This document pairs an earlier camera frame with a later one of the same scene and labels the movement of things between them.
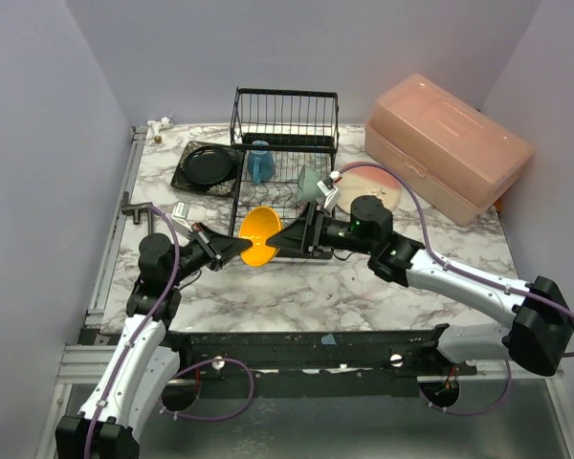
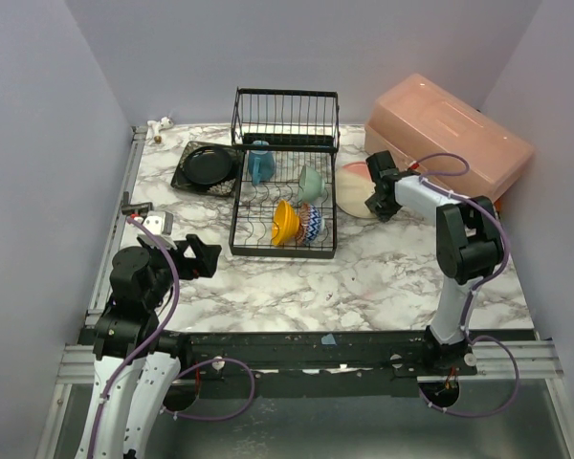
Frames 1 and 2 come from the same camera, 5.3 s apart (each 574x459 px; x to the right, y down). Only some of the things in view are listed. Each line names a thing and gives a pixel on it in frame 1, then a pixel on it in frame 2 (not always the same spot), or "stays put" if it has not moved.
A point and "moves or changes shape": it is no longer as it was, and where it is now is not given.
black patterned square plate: x=227 y=187 stays put
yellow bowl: x=257 y=225 moves or changes shape
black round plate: x=208 y=164 stays put
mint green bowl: x=308 y=189 stays put
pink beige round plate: x=366 y=179 stays put
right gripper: x=311 y=230 → x=384 y=185
